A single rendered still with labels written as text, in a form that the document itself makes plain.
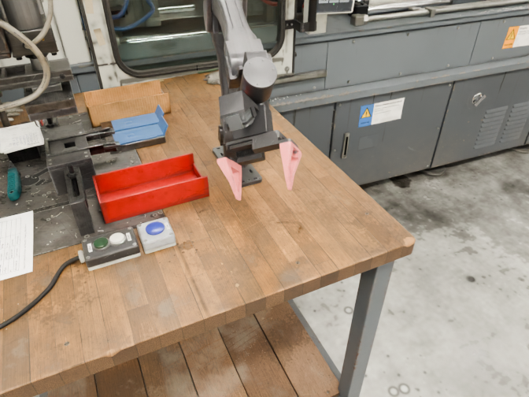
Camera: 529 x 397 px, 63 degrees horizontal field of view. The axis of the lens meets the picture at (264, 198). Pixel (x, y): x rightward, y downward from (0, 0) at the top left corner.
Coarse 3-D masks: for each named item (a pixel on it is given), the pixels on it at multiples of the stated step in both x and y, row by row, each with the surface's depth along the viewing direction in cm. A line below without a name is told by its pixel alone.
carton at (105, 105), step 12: (132, 84) 143; (144, 84) 145; (156, 84) 147; (84, 96) 136; (96, 96) 140; (108, 96) 142; (120, 96) 144; (132, 96) 146; (144, 96) 147; (156, 96) 137; (168, 96) 139; (96, 108) 131; (108, 108) 133; (120, 108) 134; (132, 108) 136; (144, 108) 138; (156, 108) 139; (168, 108) 141; (96, 120) 133; (108, 120) 135
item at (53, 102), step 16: (32, 64) 96; (48, 64) 98; (64, 64) 100; (0, 80) 93; (16, 80) 94; (32, 80) 95; (64, 80) 98; (48, 96) 95; (64, 96) 95; (32, 112) 93; (48, 112) 94; (64, 112) 96
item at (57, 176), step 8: (64, 168) 103; (80, 168) 105; (88, 168) 106; (56, 176) 104; (64, 176) 104; (88, 176) 107; (56, 184) 105; (64, 184) 106; (72, 184) 107; (88, 184) 108; (64, 192) 107
